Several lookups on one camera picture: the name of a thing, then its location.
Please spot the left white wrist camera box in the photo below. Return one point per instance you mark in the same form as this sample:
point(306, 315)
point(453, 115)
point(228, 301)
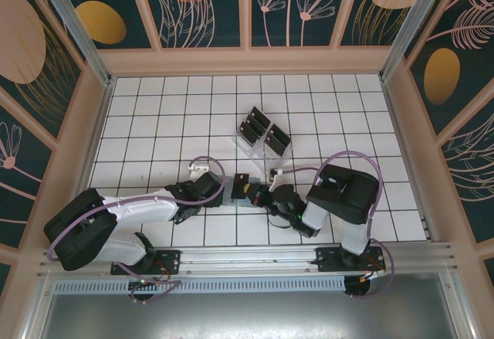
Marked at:
point(198, 168)

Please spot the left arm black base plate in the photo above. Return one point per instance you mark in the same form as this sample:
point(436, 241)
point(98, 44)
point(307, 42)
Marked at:
point(170, 258)

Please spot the aluminium corner post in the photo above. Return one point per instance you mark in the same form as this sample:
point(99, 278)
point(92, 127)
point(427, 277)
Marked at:
point(413, 26)
point(75, 26)

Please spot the clear acrylic card stand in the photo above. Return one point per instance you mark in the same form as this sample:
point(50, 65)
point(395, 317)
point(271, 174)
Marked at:
point(270, 157)

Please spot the grey metal sheet panel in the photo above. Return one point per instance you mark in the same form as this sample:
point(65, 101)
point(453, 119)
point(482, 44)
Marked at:
point(247, 319)

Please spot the dark credit card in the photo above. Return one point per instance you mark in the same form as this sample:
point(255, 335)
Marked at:
point(254, 124)
point(279, 133)
point(248, 133)
point(275, 143)
point(261, 115)
point(239, 182)

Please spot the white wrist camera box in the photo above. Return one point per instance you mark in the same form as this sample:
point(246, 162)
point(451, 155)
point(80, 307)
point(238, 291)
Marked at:
point(276, 180)
point(198, 168)

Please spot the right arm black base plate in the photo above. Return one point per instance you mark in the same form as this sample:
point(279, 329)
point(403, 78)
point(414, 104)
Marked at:
point(328, 258)

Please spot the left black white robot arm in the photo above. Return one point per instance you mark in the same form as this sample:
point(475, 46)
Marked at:
point(135, 205)

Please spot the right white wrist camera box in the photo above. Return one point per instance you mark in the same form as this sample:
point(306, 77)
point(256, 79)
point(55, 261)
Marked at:
point(276, 180)

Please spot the aluminium mounting rail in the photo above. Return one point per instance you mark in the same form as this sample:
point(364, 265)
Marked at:
point(247, 256)

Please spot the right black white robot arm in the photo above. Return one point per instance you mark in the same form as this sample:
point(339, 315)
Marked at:
point(347, 192)

